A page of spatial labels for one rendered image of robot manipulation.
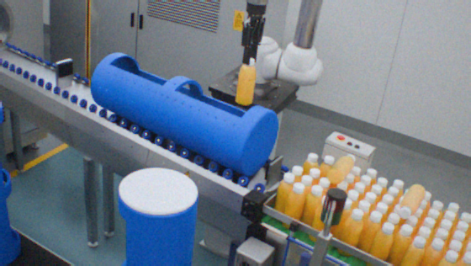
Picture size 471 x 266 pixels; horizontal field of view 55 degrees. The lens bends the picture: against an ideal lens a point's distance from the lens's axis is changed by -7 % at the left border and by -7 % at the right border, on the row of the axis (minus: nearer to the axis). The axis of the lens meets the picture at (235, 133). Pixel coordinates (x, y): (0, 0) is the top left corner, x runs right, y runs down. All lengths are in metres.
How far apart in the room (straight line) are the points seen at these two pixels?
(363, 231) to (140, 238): 0.78
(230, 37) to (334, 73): 1.46
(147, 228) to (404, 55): 3.33
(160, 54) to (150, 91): 1.88
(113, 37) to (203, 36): 0.91
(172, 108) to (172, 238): 0.59
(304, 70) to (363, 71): 2.27
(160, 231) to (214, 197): 0.45
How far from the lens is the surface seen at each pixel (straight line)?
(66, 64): 2.71
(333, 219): 1.46
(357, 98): 4.72
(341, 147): 2.08
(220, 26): 3.61
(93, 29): 2.98
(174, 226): 1.66
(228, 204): 2.00
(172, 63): 3.92
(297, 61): 2.38
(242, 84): 1.88
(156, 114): 2.07
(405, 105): 4.65
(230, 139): 1.87
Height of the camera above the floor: 2.02
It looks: 28 degrees down
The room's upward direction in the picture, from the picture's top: 8 degrees clockwise
